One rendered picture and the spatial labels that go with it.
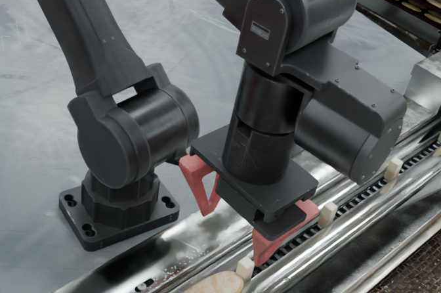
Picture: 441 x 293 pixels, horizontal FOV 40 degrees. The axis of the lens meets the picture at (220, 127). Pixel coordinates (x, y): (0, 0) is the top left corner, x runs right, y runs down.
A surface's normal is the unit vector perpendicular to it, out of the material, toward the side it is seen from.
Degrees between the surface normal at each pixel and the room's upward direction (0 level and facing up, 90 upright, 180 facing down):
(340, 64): 2
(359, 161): 79
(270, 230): 2
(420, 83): 90
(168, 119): 43
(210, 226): 0
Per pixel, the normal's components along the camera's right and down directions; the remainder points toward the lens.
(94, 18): 0.62, -0.22
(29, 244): 0.15, -0.78
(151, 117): 0.51, -0.42
